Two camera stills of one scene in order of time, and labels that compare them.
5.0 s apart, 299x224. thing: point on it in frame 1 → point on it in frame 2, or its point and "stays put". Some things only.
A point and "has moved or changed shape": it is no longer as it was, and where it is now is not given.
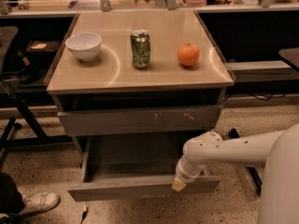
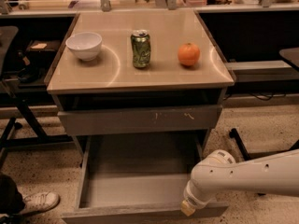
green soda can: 140,44 stays put
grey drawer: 125,165 has moved or changed shape
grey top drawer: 143,119 stays put
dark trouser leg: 10,199 stays put
